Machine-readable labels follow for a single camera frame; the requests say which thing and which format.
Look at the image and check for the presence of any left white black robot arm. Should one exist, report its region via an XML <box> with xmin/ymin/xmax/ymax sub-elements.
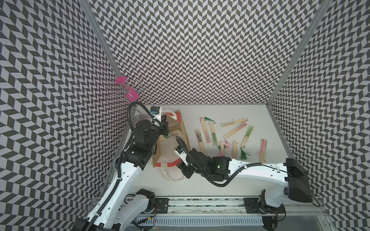
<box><xmin>72</xmin><ymin>114</ymin><xmax>169</xmax><ymax>231</ymax></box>

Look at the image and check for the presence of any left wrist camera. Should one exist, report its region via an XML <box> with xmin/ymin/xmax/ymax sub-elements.
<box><xmin>150</xmin><ymin>106</ymin><xmax>162</xmax><ymax>121</ymax></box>

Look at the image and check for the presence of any burlap red tote bag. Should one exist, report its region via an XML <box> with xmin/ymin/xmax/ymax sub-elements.
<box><xmin>152</xmin><ymin>110</ymin><xmax>190</xmax><ymax>183</ymax></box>

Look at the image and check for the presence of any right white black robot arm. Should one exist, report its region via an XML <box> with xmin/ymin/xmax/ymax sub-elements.
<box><xmin>174</xmin><ymin>146</ymin><xmax>313</xmax><ymax>214</ymax></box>

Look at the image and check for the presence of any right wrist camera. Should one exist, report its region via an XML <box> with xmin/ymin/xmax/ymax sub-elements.
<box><xmin>174</xmin><ymin>145</ymin><xmax>189</xmax><ymax>166</ymax></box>

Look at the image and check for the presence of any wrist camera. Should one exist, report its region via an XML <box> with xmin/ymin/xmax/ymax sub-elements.
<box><xmin>150</xmin><ymin>106</ymin><xmax>162</xmax><ymax>121</ymax></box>
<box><xmin>174</xmin><ymin>145</ymin><xmax>189</xmax><ymax>166</ymax></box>

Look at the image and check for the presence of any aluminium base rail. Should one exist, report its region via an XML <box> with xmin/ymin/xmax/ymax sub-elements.
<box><xmin>139</xmin><ymin>196</ymin><xmax>329</xmax><ymax>218</ymax></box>

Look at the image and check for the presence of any pink blue folding fan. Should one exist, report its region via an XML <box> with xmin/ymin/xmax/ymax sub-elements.
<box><xmin>259</xmin><ymin>139</ymin><xmax>267</xmax><ymax>163</ymax></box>

